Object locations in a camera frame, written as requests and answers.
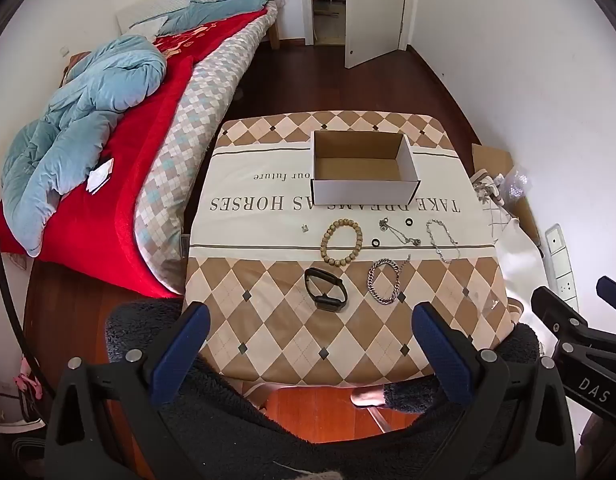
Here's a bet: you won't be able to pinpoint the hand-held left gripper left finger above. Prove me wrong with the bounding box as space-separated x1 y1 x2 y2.
45 302 212 480

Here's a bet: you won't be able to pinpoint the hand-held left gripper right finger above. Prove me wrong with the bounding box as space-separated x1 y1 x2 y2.
411 302 576 480

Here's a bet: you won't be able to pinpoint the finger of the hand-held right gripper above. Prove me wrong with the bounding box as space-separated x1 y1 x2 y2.
531 286 616 356
596 275 616 319

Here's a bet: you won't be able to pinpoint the thick silver chain bracelet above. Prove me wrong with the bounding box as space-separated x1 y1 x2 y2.
368 255 411 306

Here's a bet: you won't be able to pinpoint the thin silver bracelet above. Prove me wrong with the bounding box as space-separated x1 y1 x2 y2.
426 219 461 264

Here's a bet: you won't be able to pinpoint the black smart band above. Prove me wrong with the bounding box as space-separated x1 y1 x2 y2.
304 267 349 313

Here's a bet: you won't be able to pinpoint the silver pendant necklace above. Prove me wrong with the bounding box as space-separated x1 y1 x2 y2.
378 216 421 249

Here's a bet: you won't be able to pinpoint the wooden bead bracelet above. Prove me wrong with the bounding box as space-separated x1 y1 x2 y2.
320 218 363 267

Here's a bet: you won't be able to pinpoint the white cardboard box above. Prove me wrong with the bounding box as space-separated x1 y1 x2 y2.
310 130 420 206

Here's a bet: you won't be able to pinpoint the white power strip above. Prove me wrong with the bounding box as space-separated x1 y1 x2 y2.
544 224 579 314

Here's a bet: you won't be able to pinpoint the person's dark fuzzy pants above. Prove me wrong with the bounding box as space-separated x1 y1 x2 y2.
104 300 545 480

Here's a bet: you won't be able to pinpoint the person's foot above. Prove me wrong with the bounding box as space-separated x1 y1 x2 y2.
350 385 387 409

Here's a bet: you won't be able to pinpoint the white patterned cloth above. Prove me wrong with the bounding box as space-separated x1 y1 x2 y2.
469 170 520 233

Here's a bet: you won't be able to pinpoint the clear plastic bag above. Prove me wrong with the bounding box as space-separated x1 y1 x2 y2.
497 166 535 200

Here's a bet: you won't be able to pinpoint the pink cloth item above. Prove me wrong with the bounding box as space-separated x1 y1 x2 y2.
14 357 44 392

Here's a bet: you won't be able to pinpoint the white paper packet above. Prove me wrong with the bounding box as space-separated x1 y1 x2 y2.
86 157 115 195

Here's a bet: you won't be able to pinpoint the checked bed sheet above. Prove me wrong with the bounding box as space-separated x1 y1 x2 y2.
134 2 279 296

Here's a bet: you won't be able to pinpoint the light blue quilt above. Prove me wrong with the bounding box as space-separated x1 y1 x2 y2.
2 35 169 258

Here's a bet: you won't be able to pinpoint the wooden bedside table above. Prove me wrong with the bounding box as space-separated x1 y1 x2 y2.
62 50 104 88

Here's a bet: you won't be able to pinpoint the white door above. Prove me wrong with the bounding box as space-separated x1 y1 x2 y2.
344 0 411 69

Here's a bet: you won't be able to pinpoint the blue pillow cover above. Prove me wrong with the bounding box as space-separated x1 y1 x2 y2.
130 0 273 38

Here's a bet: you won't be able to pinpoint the black cable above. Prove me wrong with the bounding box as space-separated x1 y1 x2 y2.
0 220 56 398

